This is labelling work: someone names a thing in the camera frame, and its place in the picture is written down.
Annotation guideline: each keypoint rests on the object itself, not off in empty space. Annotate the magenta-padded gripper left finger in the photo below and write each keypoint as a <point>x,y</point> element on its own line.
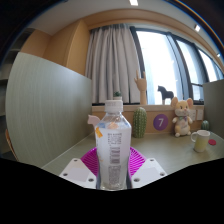
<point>76,171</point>

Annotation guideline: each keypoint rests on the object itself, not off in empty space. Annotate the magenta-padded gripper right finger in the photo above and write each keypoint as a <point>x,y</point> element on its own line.
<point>150,170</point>

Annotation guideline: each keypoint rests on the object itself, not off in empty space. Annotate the clear plastic water bottle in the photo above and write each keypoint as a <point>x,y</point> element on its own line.
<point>113,150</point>

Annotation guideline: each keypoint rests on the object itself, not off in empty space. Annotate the tall green ceramic cactus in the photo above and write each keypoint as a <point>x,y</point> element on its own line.
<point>139,122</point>

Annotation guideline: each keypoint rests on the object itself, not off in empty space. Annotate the white and yellow mug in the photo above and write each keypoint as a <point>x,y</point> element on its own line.
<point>201,141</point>

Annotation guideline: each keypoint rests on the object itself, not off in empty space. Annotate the beige mouse plush toy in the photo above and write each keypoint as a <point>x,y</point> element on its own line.
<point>182,116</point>

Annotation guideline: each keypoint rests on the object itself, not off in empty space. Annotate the flat round red coaster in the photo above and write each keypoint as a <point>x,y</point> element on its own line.
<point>212,142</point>

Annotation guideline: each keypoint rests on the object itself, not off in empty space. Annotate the grey-green desk partition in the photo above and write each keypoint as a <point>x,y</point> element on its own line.
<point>46,110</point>
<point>214,106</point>

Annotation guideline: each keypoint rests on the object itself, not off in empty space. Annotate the small round green cactus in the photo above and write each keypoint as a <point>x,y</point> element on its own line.
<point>205,125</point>

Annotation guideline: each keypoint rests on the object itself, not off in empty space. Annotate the black horse figurine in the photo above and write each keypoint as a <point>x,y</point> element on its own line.
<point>165,93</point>

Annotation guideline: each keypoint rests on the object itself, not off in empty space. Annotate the small plant in white pot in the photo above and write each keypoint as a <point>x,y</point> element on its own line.
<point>117,96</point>

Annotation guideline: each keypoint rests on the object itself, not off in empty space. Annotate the wooden hand model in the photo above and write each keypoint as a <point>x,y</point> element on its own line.
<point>142,88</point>

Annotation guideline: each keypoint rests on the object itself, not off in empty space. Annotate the grey pleated curtain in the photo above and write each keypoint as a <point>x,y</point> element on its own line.
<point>111,63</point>

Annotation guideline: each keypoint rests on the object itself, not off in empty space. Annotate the ceiling lights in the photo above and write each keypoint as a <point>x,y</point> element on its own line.
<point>133,2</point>

